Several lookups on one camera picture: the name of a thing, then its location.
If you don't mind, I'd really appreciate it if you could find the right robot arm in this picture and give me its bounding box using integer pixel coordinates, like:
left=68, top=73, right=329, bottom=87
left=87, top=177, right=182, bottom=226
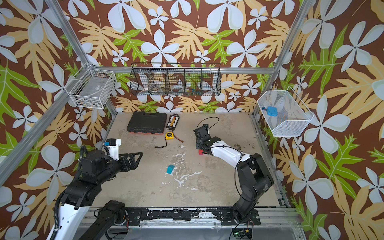
left=194, top=124, right=274, bottom=224

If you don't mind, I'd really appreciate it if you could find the white mesh basket right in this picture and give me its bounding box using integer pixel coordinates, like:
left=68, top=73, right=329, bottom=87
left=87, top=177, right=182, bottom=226
left=258, top=90, right=314, bottom=138

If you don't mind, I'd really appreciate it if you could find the teal block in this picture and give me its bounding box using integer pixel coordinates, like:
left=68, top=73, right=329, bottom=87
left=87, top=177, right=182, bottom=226
left=167, top=165, right=175, bottom=175

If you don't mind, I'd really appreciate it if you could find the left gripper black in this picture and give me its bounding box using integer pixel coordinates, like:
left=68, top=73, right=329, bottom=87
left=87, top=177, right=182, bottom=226
left=97, top=150, right=143, bottom=185

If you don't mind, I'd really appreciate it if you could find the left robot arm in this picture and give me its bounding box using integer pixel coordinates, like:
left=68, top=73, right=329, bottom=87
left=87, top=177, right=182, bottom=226
left=48, top=146, right=143, bottom=240

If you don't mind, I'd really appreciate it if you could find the yellow tape measure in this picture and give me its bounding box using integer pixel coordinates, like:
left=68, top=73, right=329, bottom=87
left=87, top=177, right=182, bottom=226
left=155, top=132, right=184, bottom=149

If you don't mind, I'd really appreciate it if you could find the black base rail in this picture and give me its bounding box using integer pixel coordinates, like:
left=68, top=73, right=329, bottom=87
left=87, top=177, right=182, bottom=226
left=126, top=207, right=261, bottom=227

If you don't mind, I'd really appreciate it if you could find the black wire basket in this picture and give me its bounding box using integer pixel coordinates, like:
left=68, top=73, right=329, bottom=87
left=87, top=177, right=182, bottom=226
left=128, top=63, right=222, bottom=96

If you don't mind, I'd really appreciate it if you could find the white wire basket left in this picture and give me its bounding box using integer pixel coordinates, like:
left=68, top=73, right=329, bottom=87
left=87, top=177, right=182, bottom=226
left=65, top=65, right=117, bottom=109

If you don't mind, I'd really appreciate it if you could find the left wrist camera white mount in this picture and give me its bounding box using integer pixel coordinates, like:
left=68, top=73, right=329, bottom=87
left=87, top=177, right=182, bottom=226
left=104, top=139, right=122, bottom=161

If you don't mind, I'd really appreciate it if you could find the blue object in basket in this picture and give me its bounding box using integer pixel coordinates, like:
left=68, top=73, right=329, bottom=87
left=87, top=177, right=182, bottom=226
left=265, top=107, right=279, bottom=117

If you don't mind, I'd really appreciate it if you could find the black tool case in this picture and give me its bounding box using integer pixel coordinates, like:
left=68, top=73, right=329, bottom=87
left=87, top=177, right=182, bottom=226
left=127, top=112, right=168, bottom=134

